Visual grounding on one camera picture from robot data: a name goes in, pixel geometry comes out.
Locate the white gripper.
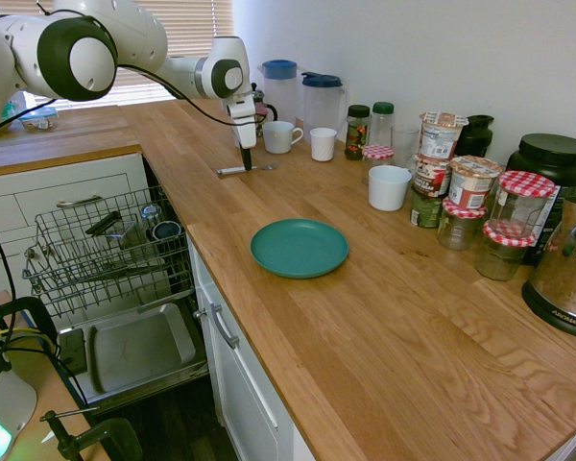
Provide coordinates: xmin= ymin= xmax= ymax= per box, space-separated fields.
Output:
xmin=222 ymin=92 xmax=260 ymax=173

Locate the fork with white handle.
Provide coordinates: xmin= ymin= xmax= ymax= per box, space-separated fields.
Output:
xmin=215 ymin=162 xmax=279 ymax=177

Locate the open dishwasher door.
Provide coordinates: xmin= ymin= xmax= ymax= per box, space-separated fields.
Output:
xmin=56 ymin=301 xmax=210 ymax=415

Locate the glass french press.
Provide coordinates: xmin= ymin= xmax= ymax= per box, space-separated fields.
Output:
xmin=250 ymin=82 xmax=279 ymax=126

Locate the tall pitcher blue lid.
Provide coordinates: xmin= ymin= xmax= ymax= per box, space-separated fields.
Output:
xmin=260 ymin=59 xmax=300 ymax=128

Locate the white ribbed cup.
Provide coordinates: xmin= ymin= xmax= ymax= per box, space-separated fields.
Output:
xmin=309 ymin=127 xmax=339 ymax=163

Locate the clear pitcher dark blue lid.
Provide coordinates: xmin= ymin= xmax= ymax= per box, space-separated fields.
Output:
xmin=300 ymin=71 xmax=349 ymax=143

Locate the teal plate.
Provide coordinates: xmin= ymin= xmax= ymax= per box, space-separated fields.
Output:
xmin=250 ymin=218 xmax=350 ymax=280

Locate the blue cup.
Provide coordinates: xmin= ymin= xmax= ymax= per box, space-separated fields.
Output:
xmin=151 ymin=220 xmax=183 ymax=244

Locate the spice jar black lid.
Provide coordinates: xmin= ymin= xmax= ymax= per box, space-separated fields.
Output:
xmin=344 ymin=104 xmax=372 ymax=162

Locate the glass jar red checkered lid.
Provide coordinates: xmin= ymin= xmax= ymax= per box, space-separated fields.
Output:
xmin=436 ymin=196 xmax=489 ymax=253
xmin=472 ymin=220 xmax=536 ymax=282
xmin=486 ymin=170 xmax=557 ymax=240
xmin=361 ymin=144 xmax=396 ymax=187

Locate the clear jar green lid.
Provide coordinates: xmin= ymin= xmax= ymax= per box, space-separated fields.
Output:
xmin=370 ymin=101 xmax=396 ymax=148

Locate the clear glass container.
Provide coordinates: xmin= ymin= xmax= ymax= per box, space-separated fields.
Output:
xmin=104 ymin=220 xmax=141 ymax=249

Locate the wide white cup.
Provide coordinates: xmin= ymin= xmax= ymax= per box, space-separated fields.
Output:
xmin=367 ymin=165 xmax=414 ymax=212

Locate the black utensil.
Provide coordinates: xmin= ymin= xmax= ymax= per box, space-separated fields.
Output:
xmin=84 ymin=209 xmax=123 ymax=238

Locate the clear drinking glass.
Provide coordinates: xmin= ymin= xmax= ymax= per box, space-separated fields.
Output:
xmin=390 ymin=125 xmax=421 ymax=170

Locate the dark brown oatmeal cup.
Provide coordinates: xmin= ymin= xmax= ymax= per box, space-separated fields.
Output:
xmin=412 ymin=154 xmax=453 ymax=200

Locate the green oatmeal cup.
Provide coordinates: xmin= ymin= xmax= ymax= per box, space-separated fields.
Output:
xmin=408 ymin=186 xmax=445 ymax=230

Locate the white oatmeal cup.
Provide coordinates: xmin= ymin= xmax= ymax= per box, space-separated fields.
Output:
xmin=419 ymin=111 xmax=470 ymax=160

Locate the small food container blue lid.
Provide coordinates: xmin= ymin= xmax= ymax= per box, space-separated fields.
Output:
xmin=16 ymin=106 xmax=60 ymax=133

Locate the red oatmeal cup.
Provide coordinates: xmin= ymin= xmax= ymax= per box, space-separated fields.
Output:
xmin=446 ymin=155 xmax=504 ymax=209

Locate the black shaker bottle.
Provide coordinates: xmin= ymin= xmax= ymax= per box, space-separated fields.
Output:
xmin=454 ymin=114 xmax=496 ymax=159

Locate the food container green lid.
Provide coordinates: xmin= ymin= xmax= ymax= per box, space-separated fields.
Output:
xmin=0 ymin=90 xmax=26 ymax=132

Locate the black metal clamp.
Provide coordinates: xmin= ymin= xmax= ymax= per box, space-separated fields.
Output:
xmin=0 ymin=296 xmax=60 ymax=357
xmin=38 ymin=408 xmax=144 ymax=461

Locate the black protein powder tub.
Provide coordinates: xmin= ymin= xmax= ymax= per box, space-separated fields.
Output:
xmin=505 ymin=133 xmax=576 ymax=267

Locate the stainless steel electric kettle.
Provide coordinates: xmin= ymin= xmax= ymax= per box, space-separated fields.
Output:
xmin=520 ymin=192 xmax=576 ymax=342

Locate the white mug with handle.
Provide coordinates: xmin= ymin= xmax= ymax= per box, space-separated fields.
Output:
xmin=261 ymin=120 xmax=305 ymax=156

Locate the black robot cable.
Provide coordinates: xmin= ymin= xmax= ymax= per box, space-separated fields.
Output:
xmin=0 ymin=13 xmax=260 ymax=352

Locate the silver drawer handle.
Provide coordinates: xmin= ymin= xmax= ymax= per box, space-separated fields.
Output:
xmin=55 ymin=193 xmax=106 ymax=209

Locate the silver cabinet door handle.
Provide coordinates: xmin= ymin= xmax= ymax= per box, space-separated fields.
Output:
xmin=192 ymin=303 xmax=242 ymax=351

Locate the wire dishwasher rack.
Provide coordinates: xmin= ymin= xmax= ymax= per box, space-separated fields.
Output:
xmin=21 ymin=185 xmax=196 ymax=320

